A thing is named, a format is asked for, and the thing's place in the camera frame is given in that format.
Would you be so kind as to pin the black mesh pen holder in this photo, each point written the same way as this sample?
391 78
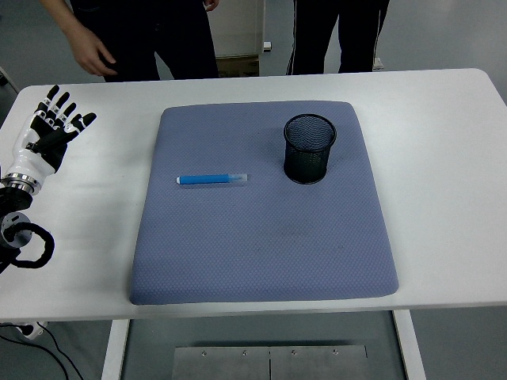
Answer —
309 166

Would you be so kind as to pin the white pedestal cabinet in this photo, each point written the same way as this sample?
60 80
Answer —
237 27

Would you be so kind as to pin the white table leg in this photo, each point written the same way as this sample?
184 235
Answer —
115 348
410 348

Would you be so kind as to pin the person in dark clothing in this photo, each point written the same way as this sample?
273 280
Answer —
158 35

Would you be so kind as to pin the blue-grey quilted mat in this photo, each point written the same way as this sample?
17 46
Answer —
257 245

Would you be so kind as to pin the white base bar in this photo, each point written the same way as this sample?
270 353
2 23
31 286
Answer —
267 45

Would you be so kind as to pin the grey metal plate with screws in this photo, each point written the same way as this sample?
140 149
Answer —
237 362

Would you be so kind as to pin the person in striped trousers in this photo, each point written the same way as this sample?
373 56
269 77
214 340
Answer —
313 35

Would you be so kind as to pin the person's hand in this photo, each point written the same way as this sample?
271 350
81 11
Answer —
212 4
89 51

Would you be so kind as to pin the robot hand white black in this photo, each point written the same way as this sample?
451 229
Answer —
29 158

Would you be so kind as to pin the blue marker with clear cap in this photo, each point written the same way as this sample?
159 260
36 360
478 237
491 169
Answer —
206 179

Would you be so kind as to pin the small grey floor plate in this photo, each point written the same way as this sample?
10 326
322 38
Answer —
378 64

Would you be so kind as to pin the white power strip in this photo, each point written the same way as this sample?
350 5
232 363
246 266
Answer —
31 330

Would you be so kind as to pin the brown cardboard box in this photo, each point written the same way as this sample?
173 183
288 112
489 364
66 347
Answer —
237 67

